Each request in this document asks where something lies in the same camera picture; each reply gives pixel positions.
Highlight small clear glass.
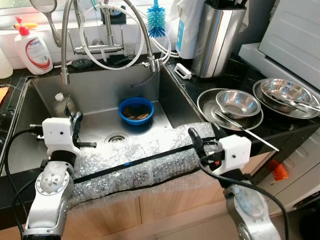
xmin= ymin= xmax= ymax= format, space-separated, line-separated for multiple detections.
xmin=125 ymin=42 xmax=137 ymax=57

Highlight steel mesh strainer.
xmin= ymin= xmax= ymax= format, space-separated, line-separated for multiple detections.
xmin=29 ymin=0 xmax=63 ymax=48

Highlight white soap bottle red label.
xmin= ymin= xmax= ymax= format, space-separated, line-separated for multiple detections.
xmin=14 ymin=16 xmax=54 ymax=76

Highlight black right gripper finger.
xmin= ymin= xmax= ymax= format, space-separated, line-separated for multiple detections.
xmin=188 ymin=127 xmax=207 ymax=160
xmin=210 ymin=121 xmax=227 ymax=144

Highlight steel spring pull-down faucet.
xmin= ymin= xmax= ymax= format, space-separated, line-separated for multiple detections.
xmin=60 ymin=0 xmax=163 ymax=86

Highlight long thin steel utensil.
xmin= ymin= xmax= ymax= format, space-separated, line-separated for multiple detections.
xmin=215 ymin=110 xmax=280 ymax=151

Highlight round sink drain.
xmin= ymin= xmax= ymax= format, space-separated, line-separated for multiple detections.
xmin=104 ymin=132 xmax=128 ymax=146

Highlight chrome mixer tap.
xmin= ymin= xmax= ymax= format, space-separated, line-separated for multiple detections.
xmin=74 ymin=0 xmax=126 ymax=56

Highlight white hose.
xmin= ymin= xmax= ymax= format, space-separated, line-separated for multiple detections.
xmin=79 ymin=4 xmax=173 ymax=71

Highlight small white plastic clip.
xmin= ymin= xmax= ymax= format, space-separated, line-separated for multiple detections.
xmin=174 ymin=62 xmax=192 ymax=81

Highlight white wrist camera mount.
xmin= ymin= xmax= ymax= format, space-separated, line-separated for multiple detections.
xmin=41 ymin=117 xmax=82 ymax=156
xmin=218 ymin=133 xmax=252 ymax=170

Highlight white appliance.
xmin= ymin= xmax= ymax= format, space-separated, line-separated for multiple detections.
xmin=239 ymin=0 xmax=320 ymax=206

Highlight clear bubble wrap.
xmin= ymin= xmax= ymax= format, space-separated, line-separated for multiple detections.
xmin=65 ymin=122 xmax=221 ymax=206

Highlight stainless steel sink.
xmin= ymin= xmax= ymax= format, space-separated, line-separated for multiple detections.
xmin=2 ymin=65 xmax=206 ymax=176

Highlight large steel bowl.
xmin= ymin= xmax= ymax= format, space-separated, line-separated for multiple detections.
xmin=260 ymin=78 xmax=313 ymax=106

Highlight clear plastic bottle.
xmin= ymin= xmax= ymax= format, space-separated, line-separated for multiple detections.
xmin=52 ymin=92 xmax=76 ymax=118

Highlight wooden cabinet front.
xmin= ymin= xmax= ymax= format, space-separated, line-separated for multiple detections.
xmin=0 ymin=150 xmax=273 ymax=240

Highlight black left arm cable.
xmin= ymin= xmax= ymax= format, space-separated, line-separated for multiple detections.
xmin=2 ymin=125 xmax=46 ymax=238

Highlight large steel plate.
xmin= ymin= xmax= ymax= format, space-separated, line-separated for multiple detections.
xmin=252 ymin=77 xmax=320 ymax=120

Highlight black scrubber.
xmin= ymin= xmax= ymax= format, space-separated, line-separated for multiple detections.
xmin=70 ymin=59 xmax=93 ymax=70

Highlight black strap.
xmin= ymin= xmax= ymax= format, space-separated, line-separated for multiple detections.
xmin=75 ymin=145 xmax=201 ymax=183

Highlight white plastic jug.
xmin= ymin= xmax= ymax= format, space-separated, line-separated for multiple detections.
xmin=0 ymin=47 xmax=13 ymax=80

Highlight orange cloth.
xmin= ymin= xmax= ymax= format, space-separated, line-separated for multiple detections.
xmin=0 ymin=86 xmax=11 ymax=103

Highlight orange plastic handle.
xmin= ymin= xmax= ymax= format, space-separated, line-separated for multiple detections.
xmin=15 ymin=21 xmax=39 ymax=29

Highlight blue plastic bowl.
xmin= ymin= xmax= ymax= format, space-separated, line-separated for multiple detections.
xmin=118 ymin=96 xmax=155 ymax=126

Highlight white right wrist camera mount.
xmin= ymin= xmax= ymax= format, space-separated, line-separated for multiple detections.
xmin=218 ymin=133 xmax=252 ymax=170

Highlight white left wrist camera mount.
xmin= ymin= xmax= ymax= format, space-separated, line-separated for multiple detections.
xmin=41 ymin=117 xmax=82 ymax=156

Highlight steel tongs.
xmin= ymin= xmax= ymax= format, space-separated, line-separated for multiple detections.
xmin=265 ymin=92 xmax=320 ymax=113

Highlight blue bottle brush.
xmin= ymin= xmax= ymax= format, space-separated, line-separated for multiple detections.
xmin=146 ymin=0 xmax=167 ymax=40

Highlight orange plastic object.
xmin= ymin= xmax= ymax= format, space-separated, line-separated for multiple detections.
xmin=270 ymin=159 xmax=290 ymax=182

